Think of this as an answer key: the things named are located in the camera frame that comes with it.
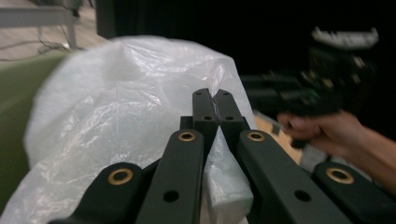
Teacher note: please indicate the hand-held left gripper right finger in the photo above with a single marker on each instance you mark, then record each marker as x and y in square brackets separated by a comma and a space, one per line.
[229, 109]

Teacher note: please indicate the white plastic bag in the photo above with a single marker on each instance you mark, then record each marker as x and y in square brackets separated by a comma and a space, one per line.
[109, 109]

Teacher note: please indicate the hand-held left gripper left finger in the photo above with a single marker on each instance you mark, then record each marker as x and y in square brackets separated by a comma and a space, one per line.
[204, 109]

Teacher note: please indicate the grey metal desk frame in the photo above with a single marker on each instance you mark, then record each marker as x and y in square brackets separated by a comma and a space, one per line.
[31, 17]

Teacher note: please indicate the green plastic waste bin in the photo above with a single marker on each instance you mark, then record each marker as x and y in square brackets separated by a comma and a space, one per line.
[15, 109]

